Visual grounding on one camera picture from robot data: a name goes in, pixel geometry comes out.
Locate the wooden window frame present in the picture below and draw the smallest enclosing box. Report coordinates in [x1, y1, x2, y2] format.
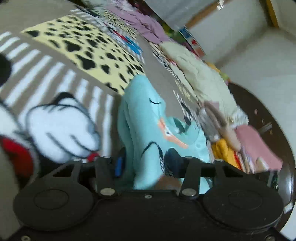
[185, 1, 280, 29]

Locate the grey star curtain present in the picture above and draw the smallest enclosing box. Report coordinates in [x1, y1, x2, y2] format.
[144, 0, 217, 31]

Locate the cream puffer quilt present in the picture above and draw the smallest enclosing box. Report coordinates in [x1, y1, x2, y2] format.
[159, 42, 249, 128]

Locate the pink pillow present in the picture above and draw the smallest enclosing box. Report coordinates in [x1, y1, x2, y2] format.
[235, 125, 282, 171]

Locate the yellow plush toy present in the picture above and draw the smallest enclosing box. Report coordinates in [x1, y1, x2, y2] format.
[205, 61, 231, 82]

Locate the colourful foam play mat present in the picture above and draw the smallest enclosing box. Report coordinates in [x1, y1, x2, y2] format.
[161, 23, 205, 58]

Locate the folded mustard yellow garment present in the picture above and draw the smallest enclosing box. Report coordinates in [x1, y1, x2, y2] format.
[211, 138, 242, 170]

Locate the teal lion print garment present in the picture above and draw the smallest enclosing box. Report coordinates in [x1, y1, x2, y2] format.
[116, 75, 211, 190]

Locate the folded beige pink garment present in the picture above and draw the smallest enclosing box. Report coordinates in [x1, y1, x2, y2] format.
[198, 101, 241, 152]

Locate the dark wooden headboard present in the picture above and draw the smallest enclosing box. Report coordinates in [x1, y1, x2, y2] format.
[227, 82, 296, 232]

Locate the Mickey Mouse print blanket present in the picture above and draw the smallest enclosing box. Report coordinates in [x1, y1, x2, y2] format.
[0, 0, 202, 239]

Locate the purple floral duvet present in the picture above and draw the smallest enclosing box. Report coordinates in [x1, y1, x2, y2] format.
[107, 1, 170, 44]

